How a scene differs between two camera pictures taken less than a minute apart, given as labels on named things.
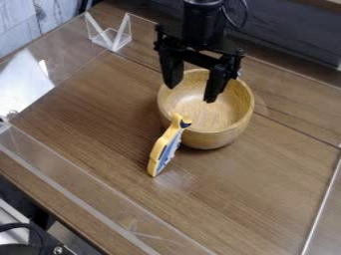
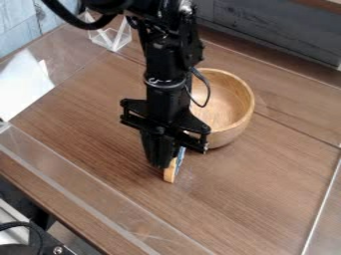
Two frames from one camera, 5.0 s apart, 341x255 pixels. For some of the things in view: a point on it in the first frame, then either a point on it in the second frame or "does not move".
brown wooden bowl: (217, 121) does not move
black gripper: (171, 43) → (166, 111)
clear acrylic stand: (108, 38) does not move
